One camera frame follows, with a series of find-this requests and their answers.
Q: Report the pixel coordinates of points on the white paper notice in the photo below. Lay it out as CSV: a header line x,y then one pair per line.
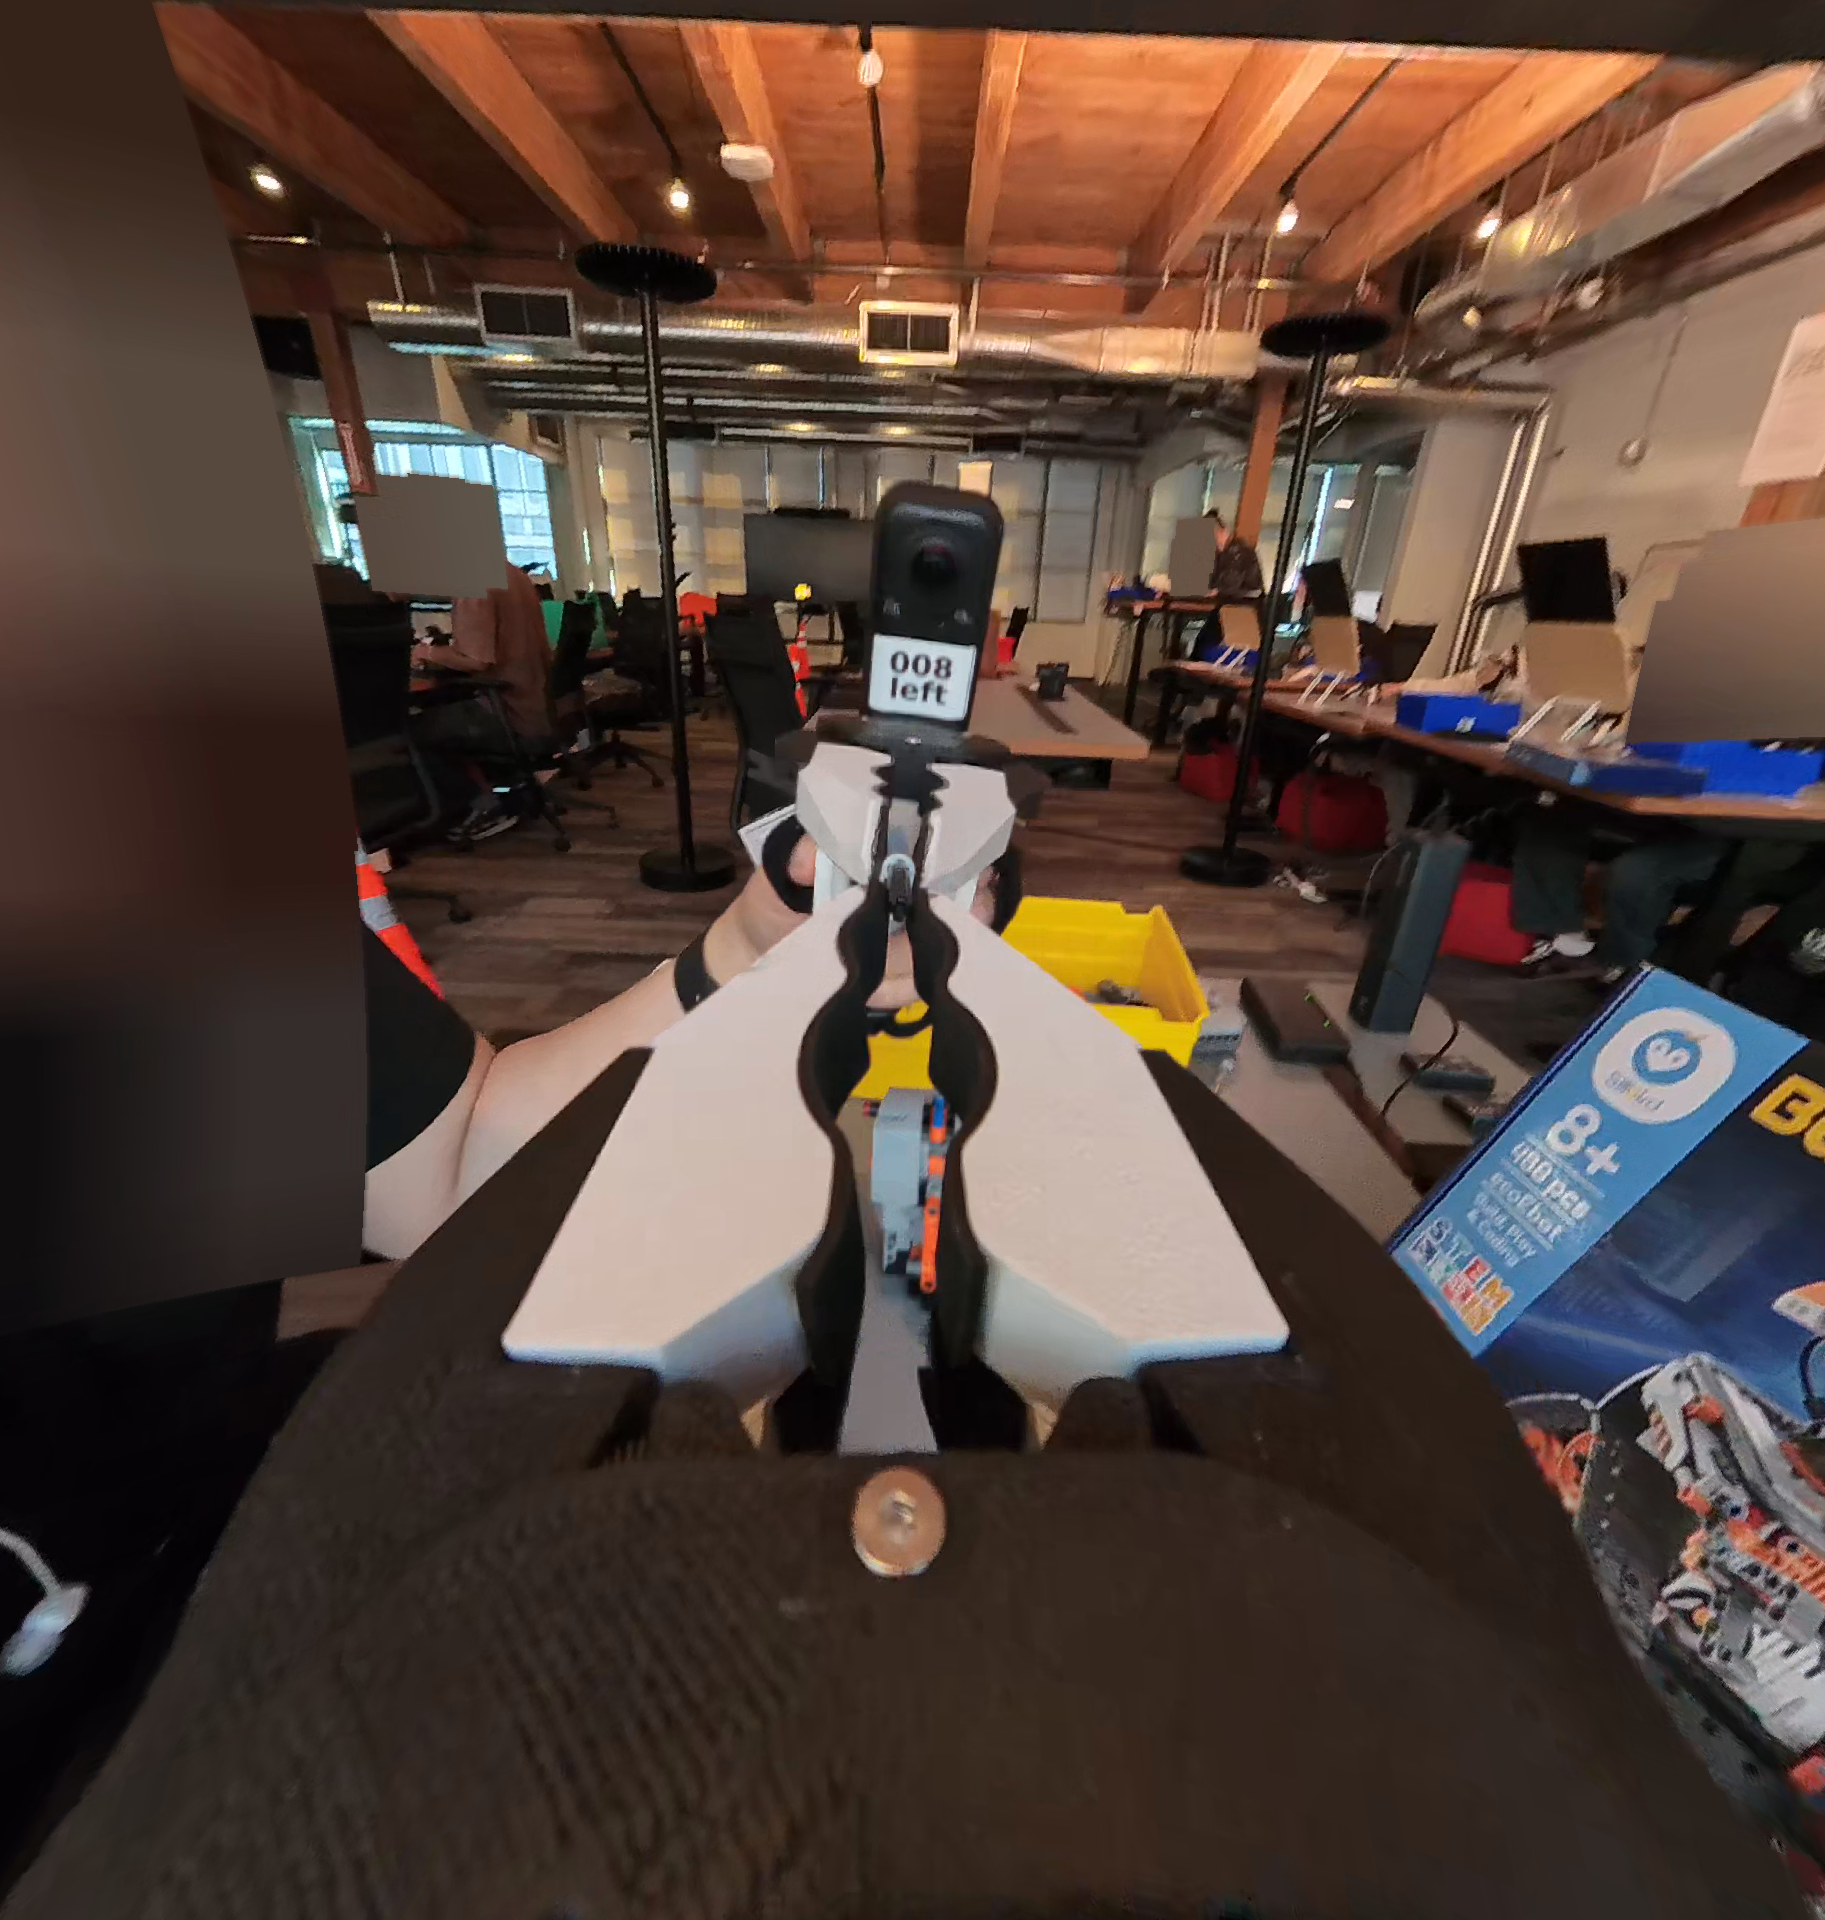
x,y
1814,392

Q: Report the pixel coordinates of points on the light wooden table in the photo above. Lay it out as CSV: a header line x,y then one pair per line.
x,y
1063,721

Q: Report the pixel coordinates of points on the person's left forearm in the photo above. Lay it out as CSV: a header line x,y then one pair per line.
x,y
553,1095

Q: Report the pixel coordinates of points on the orange traffic cone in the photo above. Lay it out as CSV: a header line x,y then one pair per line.
x,y
395,923

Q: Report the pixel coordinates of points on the black computer tower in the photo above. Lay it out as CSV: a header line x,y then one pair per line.
x,y
1408,930

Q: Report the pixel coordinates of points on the robot kit box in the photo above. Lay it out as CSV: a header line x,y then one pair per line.
x,y
1679,1351

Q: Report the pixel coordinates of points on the person's left hand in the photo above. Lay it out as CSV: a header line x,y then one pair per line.
x,y
770,937

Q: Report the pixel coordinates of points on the yellow parts bin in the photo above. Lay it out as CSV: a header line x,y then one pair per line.
x,y
1109,961

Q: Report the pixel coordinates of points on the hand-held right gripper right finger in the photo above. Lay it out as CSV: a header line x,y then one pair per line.
x,y
1109,1200

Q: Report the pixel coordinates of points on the black screen on cardboard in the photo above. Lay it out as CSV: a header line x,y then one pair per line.
x,y
1565,581

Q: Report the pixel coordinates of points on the black floor lamp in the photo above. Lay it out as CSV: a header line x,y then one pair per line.
x,y
645,273

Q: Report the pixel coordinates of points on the person's black clothing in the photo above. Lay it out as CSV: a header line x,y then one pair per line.
x,y
418,1058

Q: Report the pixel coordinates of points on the black wristband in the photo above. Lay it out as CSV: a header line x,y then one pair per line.
x,y
696,972

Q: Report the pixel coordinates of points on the black computer monitor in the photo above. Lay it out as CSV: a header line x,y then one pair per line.
x,y
808,558

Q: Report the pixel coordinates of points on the grey orange brick model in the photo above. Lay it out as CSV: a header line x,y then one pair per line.
x,y
899,1170

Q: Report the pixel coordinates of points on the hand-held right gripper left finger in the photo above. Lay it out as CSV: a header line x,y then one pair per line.
x,y
673,1200

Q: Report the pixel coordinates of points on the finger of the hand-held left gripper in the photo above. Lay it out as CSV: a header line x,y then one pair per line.
x,y
846,810
973,817

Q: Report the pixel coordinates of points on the long wooden desk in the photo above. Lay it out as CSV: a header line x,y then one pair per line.
x,y
1304,712

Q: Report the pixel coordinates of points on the red bag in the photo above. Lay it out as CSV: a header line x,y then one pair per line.
x,y
1334,813
1489,916

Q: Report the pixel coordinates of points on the flat black box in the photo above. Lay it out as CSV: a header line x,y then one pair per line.
x,y
1293,1020

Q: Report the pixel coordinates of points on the black office chair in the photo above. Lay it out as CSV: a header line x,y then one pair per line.
x,y
404,750
755,691

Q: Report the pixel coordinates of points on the silver ventilation duct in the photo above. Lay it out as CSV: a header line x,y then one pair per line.
x,y
1124,352

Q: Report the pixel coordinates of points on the white ceiling air vent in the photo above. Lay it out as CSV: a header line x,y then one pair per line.
x,y
909,331
526,311

